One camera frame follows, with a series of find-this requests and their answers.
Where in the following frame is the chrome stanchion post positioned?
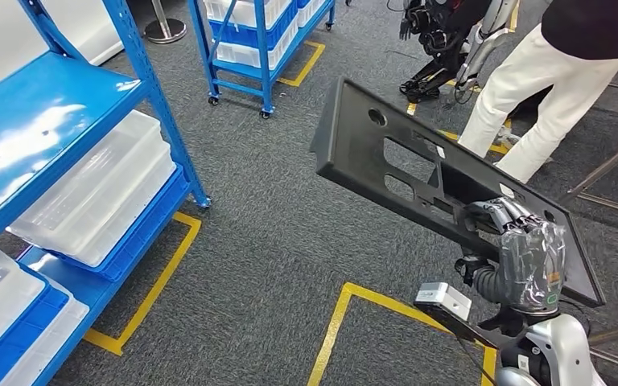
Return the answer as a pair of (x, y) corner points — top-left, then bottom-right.
(143, 0), (187, 45)

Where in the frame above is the blue wheeled shelf cart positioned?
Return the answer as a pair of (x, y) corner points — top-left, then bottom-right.
(187, 0), (338, 121)

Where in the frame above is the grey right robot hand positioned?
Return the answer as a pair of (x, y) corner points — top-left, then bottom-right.
(455, 197), (567, 316)

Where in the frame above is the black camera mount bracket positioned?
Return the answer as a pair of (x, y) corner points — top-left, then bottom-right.
(414, 301), (529, 350)

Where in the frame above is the white car red stripe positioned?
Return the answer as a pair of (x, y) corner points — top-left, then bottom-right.
(0, 0), (125, 103)

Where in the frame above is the person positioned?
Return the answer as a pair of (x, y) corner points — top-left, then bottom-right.
(457, 0), (618, 185)

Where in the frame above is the stainless steel table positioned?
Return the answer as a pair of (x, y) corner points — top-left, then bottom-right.
(559, 80), (618, 220)

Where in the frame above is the black plastic panel part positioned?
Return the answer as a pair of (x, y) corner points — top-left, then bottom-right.
(310, 76), (607, 309)

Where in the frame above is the black silver humanoid robot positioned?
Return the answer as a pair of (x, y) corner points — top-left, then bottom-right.
(398, 0), (521, 105)

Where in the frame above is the yellow floor tape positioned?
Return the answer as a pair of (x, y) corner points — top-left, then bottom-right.
(406, 78), (513, 157)
(307, 282), (497, 386)
(278, 39), (327, 88)
(83, 211), (204, 357)

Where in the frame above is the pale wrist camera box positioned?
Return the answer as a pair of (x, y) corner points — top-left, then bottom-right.
(414, 282), (472, 322)

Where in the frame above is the blue metal shelf rack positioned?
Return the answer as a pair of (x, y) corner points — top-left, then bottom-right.
(0, 0), (213, 386)

